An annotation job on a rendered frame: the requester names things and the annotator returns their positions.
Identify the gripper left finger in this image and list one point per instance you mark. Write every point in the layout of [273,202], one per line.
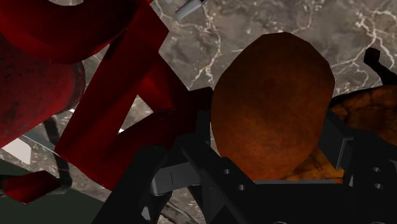
[198,173]

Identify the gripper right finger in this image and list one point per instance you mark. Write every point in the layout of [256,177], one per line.
[372,173]

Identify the brown oval potato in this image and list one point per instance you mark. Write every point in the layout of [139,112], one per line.
[270,108]

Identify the dark red kitchen appliance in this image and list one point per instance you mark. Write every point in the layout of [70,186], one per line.
[118,93]

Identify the grey metal utensil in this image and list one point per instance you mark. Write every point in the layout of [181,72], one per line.
[189,8]

